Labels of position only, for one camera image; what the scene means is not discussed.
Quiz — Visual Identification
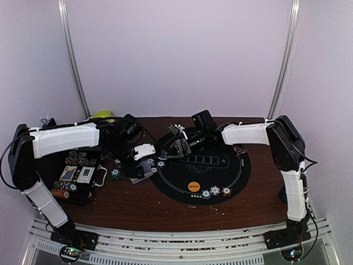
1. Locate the green chip row in case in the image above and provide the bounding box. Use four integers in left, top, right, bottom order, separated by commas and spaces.
54, 181, 78, 192

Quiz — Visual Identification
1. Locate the blue white chip bottom mat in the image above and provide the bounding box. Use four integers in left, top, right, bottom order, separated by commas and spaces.
210, 186, 221, 196

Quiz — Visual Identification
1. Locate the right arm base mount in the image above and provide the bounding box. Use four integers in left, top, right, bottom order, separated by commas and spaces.
264, 222, 311, 250

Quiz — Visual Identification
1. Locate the orange chip bottom mat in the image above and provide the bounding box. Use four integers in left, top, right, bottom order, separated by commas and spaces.
222, 187, 232, 197

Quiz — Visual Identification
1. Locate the green plastic bowl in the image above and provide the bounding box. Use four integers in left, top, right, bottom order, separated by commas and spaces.
92, 110, 114, 118

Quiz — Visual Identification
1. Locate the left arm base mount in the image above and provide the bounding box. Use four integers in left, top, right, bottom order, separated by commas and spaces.
50, 219, 99, 251

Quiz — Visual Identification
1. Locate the orange chip row in case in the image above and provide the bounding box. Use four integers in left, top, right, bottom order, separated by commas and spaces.
51, 189, 69, 200

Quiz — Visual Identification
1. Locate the dark blue mug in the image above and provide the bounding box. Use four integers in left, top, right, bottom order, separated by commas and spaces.
279, 185, 287, 204

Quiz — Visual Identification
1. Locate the right aluminium frame post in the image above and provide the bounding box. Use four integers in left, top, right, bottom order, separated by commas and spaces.
268, 0, 302, 119

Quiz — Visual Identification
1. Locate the left aluminium frame post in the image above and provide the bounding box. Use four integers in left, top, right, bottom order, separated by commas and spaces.
57, 0, 91, 118

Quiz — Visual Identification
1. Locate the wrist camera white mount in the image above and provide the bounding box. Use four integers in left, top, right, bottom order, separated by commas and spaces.
133, 144, 156, 161
167, 123, 188, 140

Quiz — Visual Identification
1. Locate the aluminium frame post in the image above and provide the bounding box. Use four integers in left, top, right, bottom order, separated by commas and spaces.
268, 0, 302, 119
57, 0, 91, 118

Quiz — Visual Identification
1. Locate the aluminium front rail frame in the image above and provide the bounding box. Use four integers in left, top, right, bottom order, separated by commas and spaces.
20, 218, 342, 264

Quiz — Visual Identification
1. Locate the round black poker mat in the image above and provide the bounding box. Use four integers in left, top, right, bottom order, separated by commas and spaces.
151, 128, 252, 205

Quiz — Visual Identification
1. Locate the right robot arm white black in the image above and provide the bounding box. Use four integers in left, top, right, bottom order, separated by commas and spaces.
157, 110, 311, 244

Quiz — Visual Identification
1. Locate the boxed card deck white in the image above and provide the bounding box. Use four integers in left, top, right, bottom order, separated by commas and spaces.
76, 167, 95, 184

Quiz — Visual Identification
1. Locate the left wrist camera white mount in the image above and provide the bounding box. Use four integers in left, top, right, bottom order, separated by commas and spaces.
133, 144, 156, 161

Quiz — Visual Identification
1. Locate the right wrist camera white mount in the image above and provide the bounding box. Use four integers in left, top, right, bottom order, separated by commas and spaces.
167, 123, 188, 140

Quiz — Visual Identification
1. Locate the boxed card deck gold blue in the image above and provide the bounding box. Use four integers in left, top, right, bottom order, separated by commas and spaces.
59, 166, 77, 182

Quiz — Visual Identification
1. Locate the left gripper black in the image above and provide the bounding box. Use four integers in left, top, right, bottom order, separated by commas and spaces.
106, 140, 145, 179

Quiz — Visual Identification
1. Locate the green chip bottom mat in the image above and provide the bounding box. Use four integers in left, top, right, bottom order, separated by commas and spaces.
201, 190, 212, 199

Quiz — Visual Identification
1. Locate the orange big blind button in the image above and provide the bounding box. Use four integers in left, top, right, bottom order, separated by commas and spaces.
188, 182, 200, 193

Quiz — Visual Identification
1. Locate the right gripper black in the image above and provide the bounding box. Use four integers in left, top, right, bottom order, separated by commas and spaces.
162, 130, 208, 159

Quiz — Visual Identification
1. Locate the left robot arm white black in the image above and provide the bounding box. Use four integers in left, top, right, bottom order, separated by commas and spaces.
2, 117, 160, 245

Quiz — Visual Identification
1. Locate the green blue 50 chip stack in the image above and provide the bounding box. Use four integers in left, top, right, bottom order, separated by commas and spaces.
111, 168, 122, 180

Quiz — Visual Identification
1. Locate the black poker set case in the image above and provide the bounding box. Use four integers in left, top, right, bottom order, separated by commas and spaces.
36, 147, 101, 205

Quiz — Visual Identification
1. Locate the blue backed card deck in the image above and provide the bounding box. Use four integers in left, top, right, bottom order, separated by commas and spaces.
127, 162, 153, 184

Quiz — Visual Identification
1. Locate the blue white 10 chip stack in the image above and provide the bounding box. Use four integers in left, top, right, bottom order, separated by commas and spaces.
114, 159, 121, 168

